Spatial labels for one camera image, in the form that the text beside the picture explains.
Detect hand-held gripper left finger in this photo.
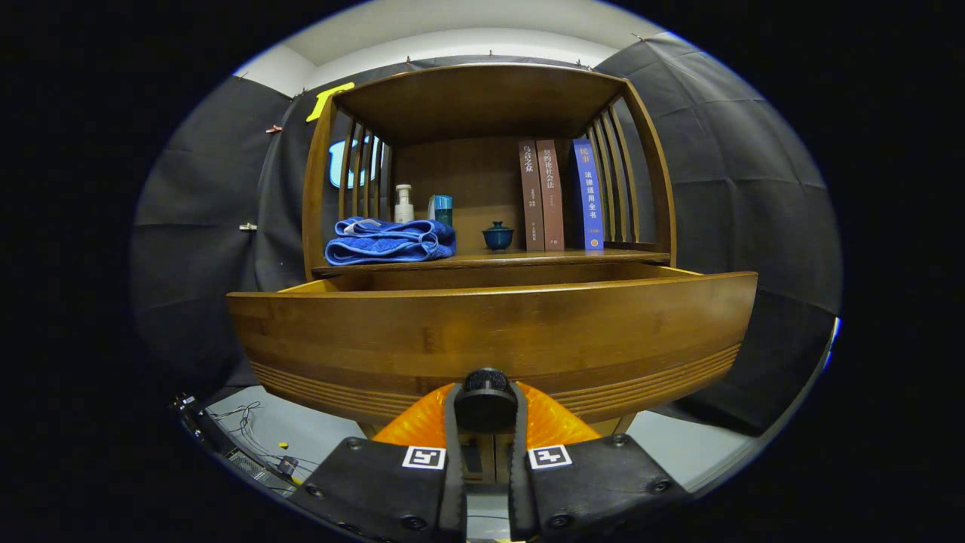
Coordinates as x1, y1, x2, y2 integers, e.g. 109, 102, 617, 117
290, 382, 468, 543

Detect wooden countertop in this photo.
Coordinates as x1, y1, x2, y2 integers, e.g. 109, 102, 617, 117
313, 249, 672, 276

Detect brown book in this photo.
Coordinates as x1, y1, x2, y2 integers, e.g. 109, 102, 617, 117
536, 139, 565, 252
518, 139, 545, 252

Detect grey vented device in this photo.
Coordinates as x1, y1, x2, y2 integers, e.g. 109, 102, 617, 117
225, 447, 296, 492

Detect brown wooden cabinet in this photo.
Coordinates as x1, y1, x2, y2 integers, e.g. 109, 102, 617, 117
302, 63, 677, 485

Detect tangled floor cables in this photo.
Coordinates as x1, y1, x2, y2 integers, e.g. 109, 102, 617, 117
215, 402, 302, 472

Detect folded blue towel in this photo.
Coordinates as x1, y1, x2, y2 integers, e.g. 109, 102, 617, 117
325, 217, 457, 266

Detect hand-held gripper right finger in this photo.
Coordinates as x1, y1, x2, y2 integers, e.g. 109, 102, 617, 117
507, 381, 691, 543

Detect wooden drawer with black knob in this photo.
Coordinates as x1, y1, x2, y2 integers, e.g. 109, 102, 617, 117
226, 260, 758, 438

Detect blue lidded teacup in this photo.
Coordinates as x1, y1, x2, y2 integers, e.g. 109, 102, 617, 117
482, 221, 516, 252

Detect blue book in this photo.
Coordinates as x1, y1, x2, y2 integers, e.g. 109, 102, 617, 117
571, 138, 605, 250

